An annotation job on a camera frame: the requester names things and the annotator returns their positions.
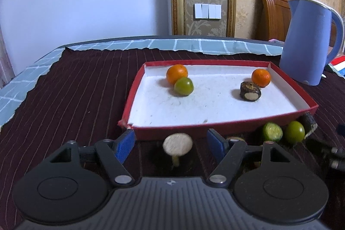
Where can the cut green fruit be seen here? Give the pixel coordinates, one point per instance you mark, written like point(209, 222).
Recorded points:
point(272, 131)

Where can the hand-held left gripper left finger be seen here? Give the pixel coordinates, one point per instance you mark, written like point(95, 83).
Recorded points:
point(125, 145)

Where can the red white blue striped blanket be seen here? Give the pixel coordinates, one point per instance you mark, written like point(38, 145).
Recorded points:
point(340, 64)

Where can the white wall switch plate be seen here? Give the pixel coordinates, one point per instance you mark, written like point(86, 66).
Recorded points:
point(201, 11)
point(215, 11)

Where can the light blue checked cloth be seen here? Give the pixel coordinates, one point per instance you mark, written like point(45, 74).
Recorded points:
point(107, 44)

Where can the large orange tangerine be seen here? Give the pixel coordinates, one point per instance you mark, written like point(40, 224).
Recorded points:
point(176, 73)

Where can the small orange tangerine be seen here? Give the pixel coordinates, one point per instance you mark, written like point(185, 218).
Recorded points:
point(261, 77)

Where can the red cardboard tray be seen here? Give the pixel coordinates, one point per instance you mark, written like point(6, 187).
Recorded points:
point(215, 108)

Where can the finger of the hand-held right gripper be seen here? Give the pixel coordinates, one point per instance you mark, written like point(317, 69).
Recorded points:
point(337, 165)
point(335, 151)

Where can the round green fruit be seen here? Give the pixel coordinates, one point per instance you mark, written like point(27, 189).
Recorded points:
point(183, 86)
point(295, 131)

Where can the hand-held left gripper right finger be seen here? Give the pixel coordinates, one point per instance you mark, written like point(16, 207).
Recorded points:
point(215, 142)

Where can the blue electric kettle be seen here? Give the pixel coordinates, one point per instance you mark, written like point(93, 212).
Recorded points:
point(304, 44)

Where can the pale round fruit piece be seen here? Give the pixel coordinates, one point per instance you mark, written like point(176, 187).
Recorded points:
point(178, 143)

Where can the dark sugarcane piece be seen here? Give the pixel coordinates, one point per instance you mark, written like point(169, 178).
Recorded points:
point(310, 123)
point(250, 91)

